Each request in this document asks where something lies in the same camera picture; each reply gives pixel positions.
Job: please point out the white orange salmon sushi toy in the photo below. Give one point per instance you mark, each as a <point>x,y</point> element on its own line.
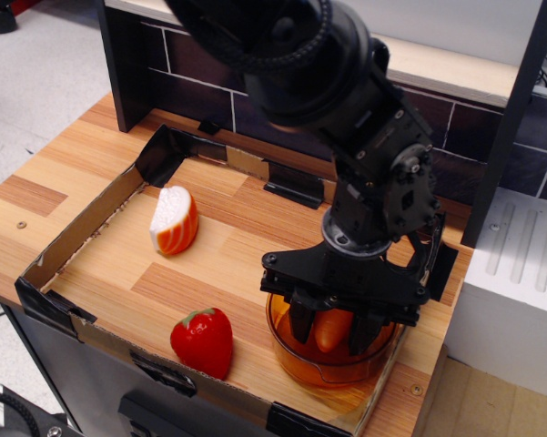
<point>174,225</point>

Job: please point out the dark tile backsplash shelf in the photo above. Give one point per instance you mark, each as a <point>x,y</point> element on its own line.
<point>154,64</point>

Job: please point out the black object top left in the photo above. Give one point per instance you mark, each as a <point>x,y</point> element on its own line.
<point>0,16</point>

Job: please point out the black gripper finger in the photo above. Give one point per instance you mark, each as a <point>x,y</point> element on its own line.
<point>364,330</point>
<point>302,313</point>

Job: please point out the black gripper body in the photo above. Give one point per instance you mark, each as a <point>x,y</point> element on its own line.
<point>341,274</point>

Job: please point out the white ribbed sink drainboard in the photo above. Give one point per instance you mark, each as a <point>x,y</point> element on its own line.
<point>499,325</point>

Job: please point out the red toy strawberry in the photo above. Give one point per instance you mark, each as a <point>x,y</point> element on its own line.
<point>203,341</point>

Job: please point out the orange toy carrot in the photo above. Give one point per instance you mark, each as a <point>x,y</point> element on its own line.
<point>330,328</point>

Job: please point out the cardboard fence with black tape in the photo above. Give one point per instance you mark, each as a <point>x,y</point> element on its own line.
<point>100,301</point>

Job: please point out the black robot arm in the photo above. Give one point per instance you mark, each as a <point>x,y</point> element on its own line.
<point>313,67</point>

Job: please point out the orange transparent plastic pot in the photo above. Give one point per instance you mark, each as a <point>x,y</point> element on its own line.
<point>306,363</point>

